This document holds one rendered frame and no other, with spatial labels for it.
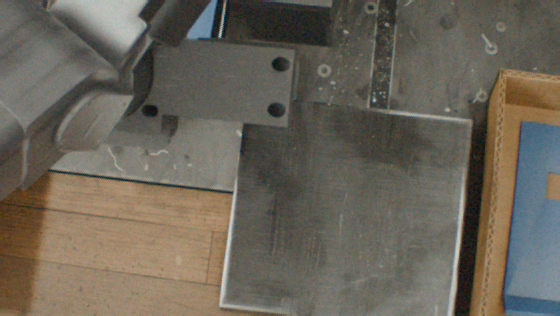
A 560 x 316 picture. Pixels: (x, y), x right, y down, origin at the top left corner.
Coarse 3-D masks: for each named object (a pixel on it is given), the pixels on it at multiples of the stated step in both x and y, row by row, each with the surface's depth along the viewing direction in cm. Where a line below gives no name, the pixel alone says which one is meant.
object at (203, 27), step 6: (216, 0) 81; (210, 6) 81; (216, 6) 82; (204, 12) 81; (210, 12) 81; (204, 18) 81; (210, 18) 81; (198, 24) 81; (204, 24) 81; (210, 24) 81; (192, 30) 81; (198, 30) 81; (204, 30) 81; (210, 30) 81; (192, 36) 81; (198, 36) 81; (204, 36) 81; (210, 36) 81
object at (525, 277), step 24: (528, 144) 87; (552, 144) 87; (528, 168) 86; (552, 168) 86; (528, 192) 86; (528, 216) 85; (552, 216) 85; (528, 240) 85; (552, 240) 85; (528, 264) 84; (552, 264) 84; (504, 288) 84; (528, 288) 84; (552, 288) 84; (528, 312) 81; (552, 312) 81
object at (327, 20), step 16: (336, 0) 90; (256, 16) 86; (272, 16) 85; (288, 16) 85; (304, 16) 85; (320, 16) 84; (256, 32) 89; (272, 32) 89; (288, 32) 88; (304, 32) 88; (320, 32) 87
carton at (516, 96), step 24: (504, 72) 82; (504, 96) 82; (528, 96) 86; (552, 96) 85; (504, 120) 88; (528, 120) 88; (552, 120) 88; (504, 144) 87; (504, 168) 87; (504, 192) 86; (552, 192) 86; (480, 216) 85; (504, 216) 86; (480, 240) 83; (504, 240) 85; (480, 264) 81; (504, 264) 85; (480, 288) 79; (480, 312) 78; (504, 312) 84
